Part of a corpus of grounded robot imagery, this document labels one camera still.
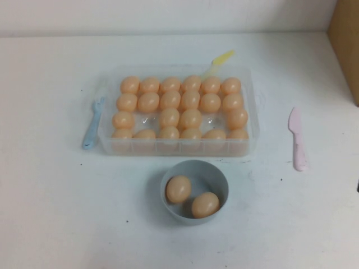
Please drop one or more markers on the tan plastic egg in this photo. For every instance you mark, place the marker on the tan plastic egg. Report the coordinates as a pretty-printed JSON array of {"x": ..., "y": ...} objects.
[
  {"x": 205, "y": 205},
  {"x": 190, "y": 118},
  {"x": 126, "y": 101},
  {"x": 190, "y": 133},
  {"x": 170, "y": 99},
  {"x": 237, "y": 118},
  {"x": 170, "y": 117},
  {"x": 190, "y": 99},
  {"x": 148, "y": 102},
  {"x": 170, "y": 85},
  {"x": 169, "y": 132},
  {"x": 150, "y": 85},
  {"x": 122, "y": 133},
  {"x": 130, "y": 85},
  {"x": 191, "y": 83},
  {"x": 211, "y": 85},
  {"x": 178, "y": 189},
  {"x": 144, "y": 134},
  {"x": 123, "y": 119},
  {"x": 214, "y": 134},
  {"x": 232, "y": 102},
  {"x": 238, "y": 134},
  {"x": 230, "y": 85},
  {"x": 210, "y": 101}
]

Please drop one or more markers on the clear plastic egg box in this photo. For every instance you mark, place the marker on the clear plastic egg box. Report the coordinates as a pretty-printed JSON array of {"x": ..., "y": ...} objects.
[{"x": 146, "y": 120}]

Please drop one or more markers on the brown cardboard box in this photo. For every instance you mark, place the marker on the brown cardboard box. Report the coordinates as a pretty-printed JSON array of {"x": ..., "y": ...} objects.
[{"x": 345, "y": 42}]

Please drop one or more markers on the grey-blue round bowl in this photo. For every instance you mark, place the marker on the grey-blue round bowl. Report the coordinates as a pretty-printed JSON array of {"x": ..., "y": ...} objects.
[{"x": 207, "y": 176}]

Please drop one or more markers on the yellow plastic spoon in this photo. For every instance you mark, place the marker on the yellow plastic spoon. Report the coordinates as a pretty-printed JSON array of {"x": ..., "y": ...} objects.
[{"x": 221, "y": 59}]

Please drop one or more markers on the light blue plastic fork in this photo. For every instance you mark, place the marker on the light blue plastic fork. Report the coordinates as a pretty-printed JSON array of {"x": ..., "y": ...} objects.
[{"x": 91, "y": 131}]

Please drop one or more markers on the pink plastic knife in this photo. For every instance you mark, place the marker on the pink plastic knife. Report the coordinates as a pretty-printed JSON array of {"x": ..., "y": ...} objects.
[{"x": 298, "y": 145}]

